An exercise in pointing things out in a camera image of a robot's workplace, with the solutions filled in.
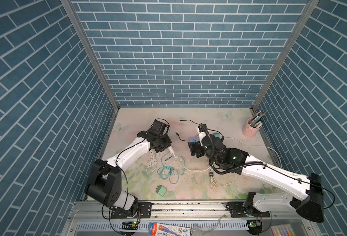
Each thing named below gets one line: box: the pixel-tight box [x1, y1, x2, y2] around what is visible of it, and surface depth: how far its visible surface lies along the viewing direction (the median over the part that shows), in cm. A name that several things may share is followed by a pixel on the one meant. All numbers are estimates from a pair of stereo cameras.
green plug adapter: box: [155, 184, 168, 197], surface depth 80 cm
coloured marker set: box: [270, 223, 297, 236], surface depth 69 cm
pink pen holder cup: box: [242, 118, 263, 138], surface depth 101 cm
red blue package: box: [148, 222, 192, 236], surface depth 69 cm
